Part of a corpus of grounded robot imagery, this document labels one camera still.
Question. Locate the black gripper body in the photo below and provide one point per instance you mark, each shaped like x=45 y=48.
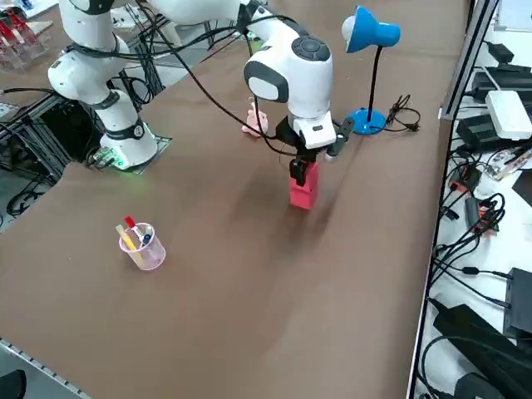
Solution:
x=291 y=143

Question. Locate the red foam block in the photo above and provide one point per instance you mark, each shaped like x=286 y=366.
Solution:
x=312 y=178
x=301 y=200

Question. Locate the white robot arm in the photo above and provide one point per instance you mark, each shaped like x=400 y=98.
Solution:
x=309 y=66

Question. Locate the pink plush toy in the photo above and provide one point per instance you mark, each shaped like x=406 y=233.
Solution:
x=253 y=120

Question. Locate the blue desk lamp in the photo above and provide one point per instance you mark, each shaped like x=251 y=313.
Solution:
x=374 y=31

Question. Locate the blue capped white pen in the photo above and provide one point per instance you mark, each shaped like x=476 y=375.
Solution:
x=145 y=238

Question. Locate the clear pink plastic cup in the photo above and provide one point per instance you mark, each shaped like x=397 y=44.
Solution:
x=149 y=255

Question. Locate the red capped marker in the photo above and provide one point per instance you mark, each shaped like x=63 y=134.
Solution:
x=130 y=220

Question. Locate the black flat adapter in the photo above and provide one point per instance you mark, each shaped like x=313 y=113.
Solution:
x=478 y=131

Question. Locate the yellow highlighter pen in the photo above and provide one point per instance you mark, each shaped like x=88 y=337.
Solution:
x=126 y=240

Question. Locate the orange black connector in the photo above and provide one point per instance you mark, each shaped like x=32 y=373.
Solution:
x=486 y=220

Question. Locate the clear packet of pens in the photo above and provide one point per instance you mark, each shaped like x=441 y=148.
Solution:
x=511 y=164

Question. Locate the white flat device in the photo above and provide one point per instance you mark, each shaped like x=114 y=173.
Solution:
x=509 y=114

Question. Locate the black rectangular box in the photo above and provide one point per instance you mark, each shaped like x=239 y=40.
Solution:
x=511 y=81

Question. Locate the large black adapter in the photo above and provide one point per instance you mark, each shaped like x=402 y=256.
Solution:
x=478 y=332

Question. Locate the black power brick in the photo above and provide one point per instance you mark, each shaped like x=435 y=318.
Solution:
x=519 y=299

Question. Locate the clear acrylic rack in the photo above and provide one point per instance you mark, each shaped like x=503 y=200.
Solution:
x=25 y=45

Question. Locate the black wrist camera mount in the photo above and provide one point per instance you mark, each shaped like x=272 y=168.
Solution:
x=344 y=133

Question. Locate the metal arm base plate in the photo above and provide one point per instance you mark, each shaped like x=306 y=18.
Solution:
x=163 y=143

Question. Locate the aluminium frame post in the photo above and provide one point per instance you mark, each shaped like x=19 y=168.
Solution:
x=465 y=62

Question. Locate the aluminium edge rail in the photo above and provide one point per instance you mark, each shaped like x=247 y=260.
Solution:
x=41 y=367

